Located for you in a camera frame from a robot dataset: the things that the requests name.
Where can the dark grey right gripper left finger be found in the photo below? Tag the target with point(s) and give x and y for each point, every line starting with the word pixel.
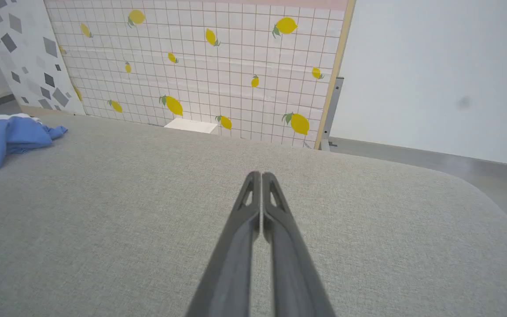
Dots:
pixel 231 264

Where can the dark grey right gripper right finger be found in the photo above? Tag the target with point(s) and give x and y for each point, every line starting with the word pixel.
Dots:
pixel 293 273

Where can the blue and white garment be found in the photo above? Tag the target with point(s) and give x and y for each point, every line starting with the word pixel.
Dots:
pixel 2 141

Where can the white box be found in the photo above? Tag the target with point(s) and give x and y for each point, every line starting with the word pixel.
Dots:
pixel 190 126

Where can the lemon print tile backdrop panel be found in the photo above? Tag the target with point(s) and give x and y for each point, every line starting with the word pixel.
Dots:
pixel 218 61

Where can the white partition panel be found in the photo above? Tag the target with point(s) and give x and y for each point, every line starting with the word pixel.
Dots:
pixel 434 66

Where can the grey terrazzo pattern panel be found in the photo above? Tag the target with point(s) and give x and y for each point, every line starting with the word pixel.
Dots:
pixel 20 48

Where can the grey metal panel bracket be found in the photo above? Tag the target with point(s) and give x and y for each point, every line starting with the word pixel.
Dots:
pixel 330 110

